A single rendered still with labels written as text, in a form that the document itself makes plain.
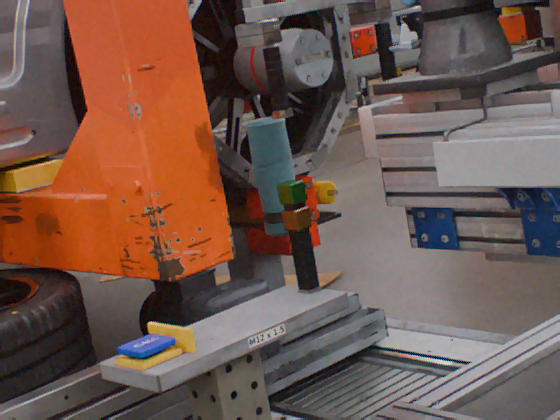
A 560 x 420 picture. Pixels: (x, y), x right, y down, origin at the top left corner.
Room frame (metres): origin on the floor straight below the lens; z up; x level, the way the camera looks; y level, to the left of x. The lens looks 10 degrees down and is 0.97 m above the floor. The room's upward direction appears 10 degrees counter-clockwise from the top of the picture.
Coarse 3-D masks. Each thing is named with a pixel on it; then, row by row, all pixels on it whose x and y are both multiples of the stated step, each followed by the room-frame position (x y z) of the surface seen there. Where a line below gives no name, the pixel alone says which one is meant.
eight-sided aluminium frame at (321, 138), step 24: (192, 0) 2.41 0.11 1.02; (336, 24) 2.68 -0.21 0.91; (336, 48) 2.69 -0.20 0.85; (336, 72) 2.72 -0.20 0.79; (336, 96) 2.69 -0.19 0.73; (336, 120) 2.64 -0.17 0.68; (216, 144) 2.40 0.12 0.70; (312, 144) 2.64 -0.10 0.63; (240, 168) 2.43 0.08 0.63; (312, 168) 2.57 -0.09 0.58
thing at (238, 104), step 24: (216, 0) 2.58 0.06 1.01; (288, 0) 2.73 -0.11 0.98; (216, 24) 2.58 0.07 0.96; (288, 24) 2.80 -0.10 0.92; (312, 24) 2.74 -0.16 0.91; (216, 48) 2.57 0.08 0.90; (216, 72) 2.56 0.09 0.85; (216, 96) 2.55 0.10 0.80; (240, 96) 2.59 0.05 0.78; (264, 96) 2.89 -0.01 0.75; (288, 96) 2.69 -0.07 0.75; (312, 96) 2.74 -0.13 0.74; (240, 120) 2.58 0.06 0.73; (288, 120) 2.77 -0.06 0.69; (312, 120) 2.71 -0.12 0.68; (240, 144) 2.58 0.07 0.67
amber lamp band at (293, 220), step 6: (282, 210) 1.95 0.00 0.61; (288, 210) 1.94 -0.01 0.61; (294, 210) 1.93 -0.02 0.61; (300, 210) 1.93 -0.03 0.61; (306, 210) 1.94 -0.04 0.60; (282, 216) 1.95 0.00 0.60; (288, 216) 1.94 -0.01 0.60; (294, 216) 1.93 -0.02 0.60; (300, 216) 1.93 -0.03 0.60; (306, 216) 1.94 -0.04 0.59; (288, 222) 1.94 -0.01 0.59; (294, 222) 1.93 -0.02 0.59; (300, 222) 1.93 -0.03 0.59; (306, 222) 1.94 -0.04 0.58; (288, 228) 1.94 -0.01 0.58; (294, 228) 1.93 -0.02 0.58; (300, 228) 1.93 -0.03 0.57
